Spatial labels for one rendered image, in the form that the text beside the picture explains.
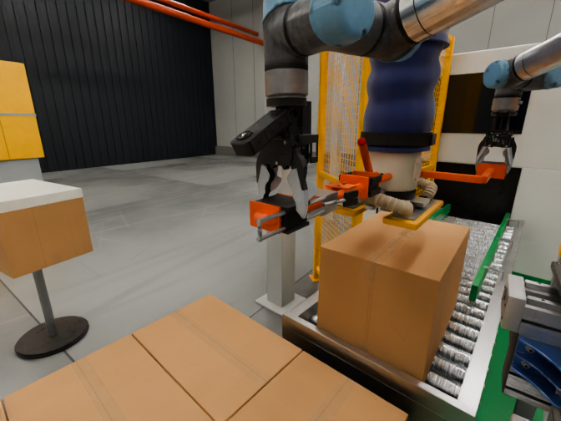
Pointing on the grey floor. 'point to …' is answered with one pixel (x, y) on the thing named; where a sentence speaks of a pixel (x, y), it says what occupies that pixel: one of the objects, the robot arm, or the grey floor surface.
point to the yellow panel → (17, 127)
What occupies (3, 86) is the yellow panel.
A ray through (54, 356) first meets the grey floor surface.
